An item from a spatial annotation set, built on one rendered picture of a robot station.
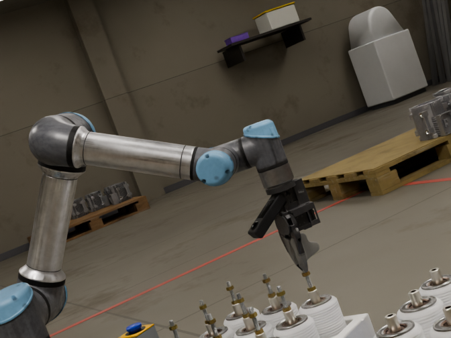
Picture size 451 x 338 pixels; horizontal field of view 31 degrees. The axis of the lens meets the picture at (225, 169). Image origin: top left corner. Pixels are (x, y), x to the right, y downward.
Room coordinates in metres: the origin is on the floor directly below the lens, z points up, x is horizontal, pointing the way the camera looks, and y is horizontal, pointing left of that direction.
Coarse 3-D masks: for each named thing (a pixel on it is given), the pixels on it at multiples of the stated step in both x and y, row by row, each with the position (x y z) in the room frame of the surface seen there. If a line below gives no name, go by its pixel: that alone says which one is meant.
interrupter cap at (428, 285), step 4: (444, 276) 1.69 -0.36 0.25; (448, 276) 1.68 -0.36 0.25; (428, 280) 1.70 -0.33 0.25; (444, 280) 1.67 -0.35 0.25; (448, 280) 1.65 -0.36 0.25; (424, 284) 1.68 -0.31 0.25; (428, 284) 1.68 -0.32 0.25; (432, 284) 1.67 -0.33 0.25; (440, 284) 1.64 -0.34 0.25; (444, 284) 1.63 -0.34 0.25; (424, 288) 1.66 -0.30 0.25; (428, 288) 1.65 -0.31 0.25; (432, 288) 1.64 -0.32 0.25; (436, 288) 1.63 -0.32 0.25
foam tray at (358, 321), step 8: (352, 320) 1.87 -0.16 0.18; (360, 320) 1.84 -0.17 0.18; (368, 320) 1.87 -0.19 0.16; (344, 328) 1.83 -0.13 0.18; (352, 328) 1.81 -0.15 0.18; (360, 328) 1.83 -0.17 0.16; (368, 328) 1.86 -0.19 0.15; (336, 336) 1.79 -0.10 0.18; (344, 336) 1.78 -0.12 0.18; (352, 336) 1.80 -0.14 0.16; (360, 336) 1.82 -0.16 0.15; (368, 336) 1.85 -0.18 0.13
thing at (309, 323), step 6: (306, 324) 1.74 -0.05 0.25; (312, 324) 1.75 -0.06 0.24; (276, 330) 1.76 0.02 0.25; (288, 330) 1.73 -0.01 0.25; (294, 330) 1.72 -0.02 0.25; (300, 330) 1.72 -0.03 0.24; (306, 330) 1.73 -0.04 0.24; (312, 330) 1.74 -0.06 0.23; (276, 336) 1.75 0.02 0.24; (282, 336) 1.73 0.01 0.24; (288, 336) 1.73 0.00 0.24; (294, 336) 1.72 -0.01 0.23; (300, 336) 1.72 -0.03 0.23; (306, 336) 1.73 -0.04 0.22; (312, 336) 1.73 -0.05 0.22; (318, 336) 1.75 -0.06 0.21
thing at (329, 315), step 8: (328, 304) 1.82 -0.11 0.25; (336, 304) 1.84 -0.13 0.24; (304, 312) 1.84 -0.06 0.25; (312, 312) 1.82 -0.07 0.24; (320, 312) 1.82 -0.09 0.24; (328, 312) 1.82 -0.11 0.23; (336, 312) 1.83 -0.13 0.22; (320, 320) 1.82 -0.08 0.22; (328, 320) 1.82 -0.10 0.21; (336, 320) 1.82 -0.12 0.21; (344, 320) 1.85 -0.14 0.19; (320, 328) 1.82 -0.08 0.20; (328, 328) 1.82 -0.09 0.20; (336, 328) 1.82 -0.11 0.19; (320, 336) 1.82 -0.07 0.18; (328, 336) 1.82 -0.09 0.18
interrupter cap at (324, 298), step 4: (320, 296) 1.88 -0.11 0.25; (324, 296) 1.87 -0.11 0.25; (328, 296) 1.86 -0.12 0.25; (308, 300) 1.89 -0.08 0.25; (324, 300) 1.84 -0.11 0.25; (328, 300) 1.84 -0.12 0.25; (304, 304) 1.87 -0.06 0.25; (308, 304) 1.86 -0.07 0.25; (312, 304) 1.85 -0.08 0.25; (316, 304) 1.83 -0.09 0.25; (320, 304) 1.83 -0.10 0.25; (304, 308) 1.84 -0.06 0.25
